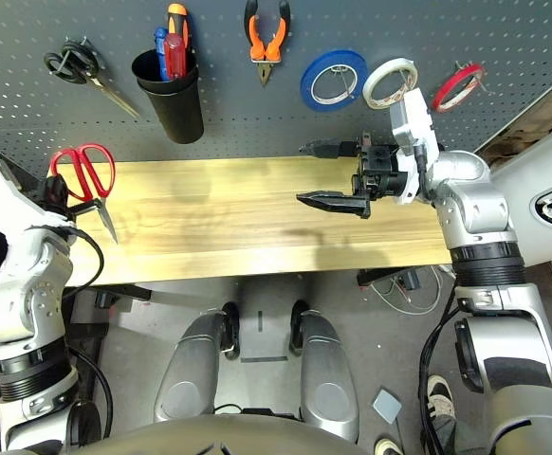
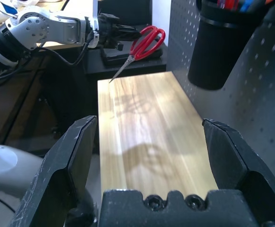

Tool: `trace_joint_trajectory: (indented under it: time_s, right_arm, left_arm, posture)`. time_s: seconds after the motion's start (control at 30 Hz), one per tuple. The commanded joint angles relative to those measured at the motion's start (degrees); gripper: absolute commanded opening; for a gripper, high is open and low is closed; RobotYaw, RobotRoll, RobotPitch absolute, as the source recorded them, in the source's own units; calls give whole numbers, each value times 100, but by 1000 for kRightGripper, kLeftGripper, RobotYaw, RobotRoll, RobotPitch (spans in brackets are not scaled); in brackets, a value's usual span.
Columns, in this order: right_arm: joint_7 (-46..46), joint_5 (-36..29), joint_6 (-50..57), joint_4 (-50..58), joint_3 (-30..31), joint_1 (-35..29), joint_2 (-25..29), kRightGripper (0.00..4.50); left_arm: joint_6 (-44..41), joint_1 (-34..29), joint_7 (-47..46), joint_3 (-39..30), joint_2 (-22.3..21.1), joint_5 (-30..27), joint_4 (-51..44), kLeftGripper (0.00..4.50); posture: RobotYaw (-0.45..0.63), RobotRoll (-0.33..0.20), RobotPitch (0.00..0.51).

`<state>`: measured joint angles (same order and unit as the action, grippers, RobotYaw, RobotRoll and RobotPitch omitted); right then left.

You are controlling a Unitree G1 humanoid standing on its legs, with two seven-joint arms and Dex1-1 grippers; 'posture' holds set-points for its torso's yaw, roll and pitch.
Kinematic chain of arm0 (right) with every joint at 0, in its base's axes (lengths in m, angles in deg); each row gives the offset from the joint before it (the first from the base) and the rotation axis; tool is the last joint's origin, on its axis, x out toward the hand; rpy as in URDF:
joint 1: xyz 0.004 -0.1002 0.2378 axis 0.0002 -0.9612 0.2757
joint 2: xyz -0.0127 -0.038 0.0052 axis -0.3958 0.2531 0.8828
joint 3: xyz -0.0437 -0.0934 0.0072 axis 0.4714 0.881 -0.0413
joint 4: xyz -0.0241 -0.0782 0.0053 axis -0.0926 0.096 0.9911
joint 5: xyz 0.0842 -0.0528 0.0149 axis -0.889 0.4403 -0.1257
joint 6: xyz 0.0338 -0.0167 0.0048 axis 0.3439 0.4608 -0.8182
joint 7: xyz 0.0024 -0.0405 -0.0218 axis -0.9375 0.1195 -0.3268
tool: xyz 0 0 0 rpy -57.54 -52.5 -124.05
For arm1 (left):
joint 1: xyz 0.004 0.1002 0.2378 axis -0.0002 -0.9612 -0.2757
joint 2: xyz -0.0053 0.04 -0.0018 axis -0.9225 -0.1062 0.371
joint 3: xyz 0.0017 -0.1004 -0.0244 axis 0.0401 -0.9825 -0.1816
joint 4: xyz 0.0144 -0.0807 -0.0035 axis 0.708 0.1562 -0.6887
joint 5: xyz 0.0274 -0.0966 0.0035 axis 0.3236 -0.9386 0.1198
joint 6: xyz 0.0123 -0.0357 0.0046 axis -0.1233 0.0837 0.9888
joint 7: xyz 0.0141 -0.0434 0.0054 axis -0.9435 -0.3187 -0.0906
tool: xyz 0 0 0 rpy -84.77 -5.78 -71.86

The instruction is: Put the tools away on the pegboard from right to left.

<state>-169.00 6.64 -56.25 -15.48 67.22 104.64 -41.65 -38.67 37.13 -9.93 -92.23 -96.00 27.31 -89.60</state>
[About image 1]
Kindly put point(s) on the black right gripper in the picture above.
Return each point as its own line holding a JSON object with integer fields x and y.
{"x": 378, "y": 173}

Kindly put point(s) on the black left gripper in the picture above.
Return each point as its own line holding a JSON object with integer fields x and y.
{"x": 57, "y": 192}

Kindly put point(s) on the red tape roll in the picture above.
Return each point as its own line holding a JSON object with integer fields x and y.
{"x": 439, "y": 99}

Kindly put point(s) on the orange black needle-nose pliers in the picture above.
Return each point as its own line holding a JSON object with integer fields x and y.
{"x": 259, "y": 42}

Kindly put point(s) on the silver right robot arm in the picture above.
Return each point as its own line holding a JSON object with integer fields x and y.
{"x": 484, "y": 246}

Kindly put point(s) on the dark grey pegboard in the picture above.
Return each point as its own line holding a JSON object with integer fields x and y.
{"x": 233, "y": 123}

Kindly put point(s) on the silver metal pegboard hook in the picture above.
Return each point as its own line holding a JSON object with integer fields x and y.
{"x": 487, "y": 85}

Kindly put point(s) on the white tape roll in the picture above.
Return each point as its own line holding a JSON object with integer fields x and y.
{"x": 370, "y": 95}

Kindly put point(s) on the blue tape roll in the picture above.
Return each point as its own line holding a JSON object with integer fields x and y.
{"x": 307, "y": 90}

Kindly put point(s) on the black table leg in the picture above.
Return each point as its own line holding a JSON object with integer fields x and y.
{"x": 385, "y": 277}
{"x": 124, "y": 294}

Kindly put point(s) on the black plastic cup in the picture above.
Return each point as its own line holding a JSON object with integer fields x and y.
{"x": 176, "y": 109}

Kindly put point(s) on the white framed wooden shelf unit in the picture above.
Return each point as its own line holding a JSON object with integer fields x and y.
{"x": 527, "y": 128}

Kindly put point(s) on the silver right robot leg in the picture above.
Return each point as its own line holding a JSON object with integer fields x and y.
{"x": 325, "y": 379}

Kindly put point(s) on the white machine housing with vent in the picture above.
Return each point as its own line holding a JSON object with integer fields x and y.
{"x": 532, "y": 237}

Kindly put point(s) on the grey square floor plate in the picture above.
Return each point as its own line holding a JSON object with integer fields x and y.
{"x": 386, "y": 406}

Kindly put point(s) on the white black sneaker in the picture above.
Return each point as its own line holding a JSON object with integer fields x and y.
{"x": 439, "y": 398}

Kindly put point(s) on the grey robot torso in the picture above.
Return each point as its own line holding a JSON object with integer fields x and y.
{"x": 209, "y": 438}

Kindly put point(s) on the bystander dark trouser leg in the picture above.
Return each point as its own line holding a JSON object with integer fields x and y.
{"x": 465, "y": 436}

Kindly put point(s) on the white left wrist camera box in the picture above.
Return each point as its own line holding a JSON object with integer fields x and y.
{"x": 5, "y": 189}

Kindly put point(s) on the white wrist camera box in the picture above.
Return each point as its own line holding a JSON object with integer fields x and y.
{"x": 416, "y": 132}
{"x": 5, "y": 189}

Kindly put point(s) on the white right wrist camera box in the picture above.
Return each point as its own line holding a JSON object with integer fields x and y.
{"x": 416, "y": 132}

